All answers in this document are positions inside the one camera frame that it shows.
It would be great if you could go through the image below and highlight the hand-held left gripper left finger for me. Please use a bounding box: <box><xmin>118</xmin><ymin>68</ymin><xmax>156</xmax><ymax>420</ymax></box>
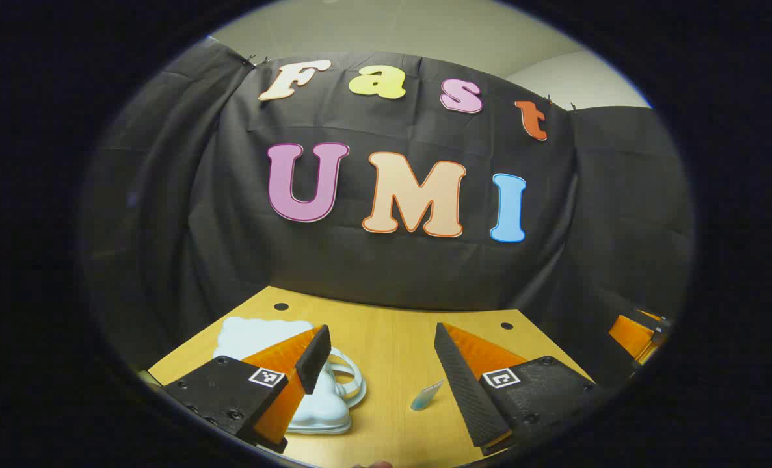
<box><xmin>163</xmin><ymin>324</ymin><xmax>332</xmax><ymax>454</ymax></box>

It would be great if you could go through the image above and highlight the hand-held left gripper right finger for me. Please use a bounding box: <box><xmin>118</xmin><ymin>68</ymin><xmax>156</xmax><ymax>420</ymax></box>
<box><xmin>434</xmin><ymin>322</ymin><xmax>598</xmax><ymax>456</ymax></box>

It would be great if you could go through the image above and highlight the white and blue cream tube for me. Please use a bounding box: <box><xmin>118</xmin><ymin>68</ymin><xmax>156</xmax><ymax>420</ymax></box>
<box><xmin>410</xmin><ymin>380</ymin><xmax>444</xmax><ymax>411</ymax></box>

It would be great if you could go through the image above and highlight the light blue suitcase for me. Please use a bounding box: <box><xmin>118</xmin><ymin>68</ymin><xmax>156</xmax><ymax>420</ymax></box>
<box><xmin>213</xmin><ymin>317</ymin><xmax>367</xmax><ymax>435</ymax></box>

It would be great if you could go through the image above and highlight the black backdrop cloth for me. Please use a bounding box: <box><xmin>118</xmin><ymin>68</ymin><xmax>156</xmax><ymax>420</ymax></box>
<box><xmin>80</xmin><ymin>36</ymin><xmax>695</xmax><ymax>391</ymax></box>

